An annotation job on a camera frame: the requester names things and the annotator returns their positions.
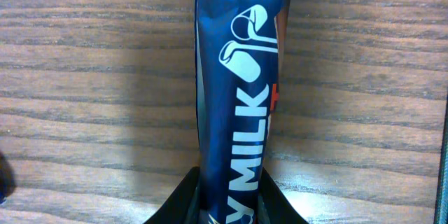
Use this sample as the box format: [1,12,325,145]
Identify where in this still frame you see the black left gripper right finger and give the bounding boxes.
[258,169,308,224]

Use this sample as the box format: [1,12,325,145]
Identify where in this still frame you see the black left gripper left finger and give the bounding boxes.
[144,167,200,224]

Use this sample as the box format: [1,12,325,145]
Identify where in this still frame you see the dark blue Dairy Milk bar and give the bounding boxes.
[195,0,288,223]

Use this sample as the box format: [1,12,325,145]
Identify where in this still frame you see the dark green open gift box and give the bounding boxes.
[433,109,447,224]

